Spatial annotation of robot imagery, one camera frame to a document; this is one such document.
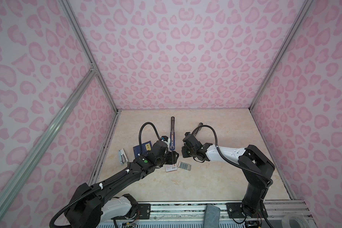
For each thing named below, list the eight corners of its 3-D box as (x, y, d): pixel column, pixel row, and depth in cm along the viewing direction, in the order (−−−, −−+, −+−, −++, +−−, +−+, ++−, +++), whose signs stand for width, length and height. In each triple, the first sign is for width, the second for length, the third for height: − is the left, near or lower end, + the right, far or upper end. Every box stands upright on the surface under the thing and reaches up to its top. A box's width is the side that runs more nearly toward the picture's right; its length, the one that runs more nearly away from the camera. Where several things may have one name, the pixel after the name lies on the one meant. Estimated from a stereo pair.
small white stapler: (121, 165, 91) (120, 163, 89) (118, 152, 97) (116, 150, 95) (129, 162, 93) (128, 160, 91) (125, 149, 99) (124, 147, 97)
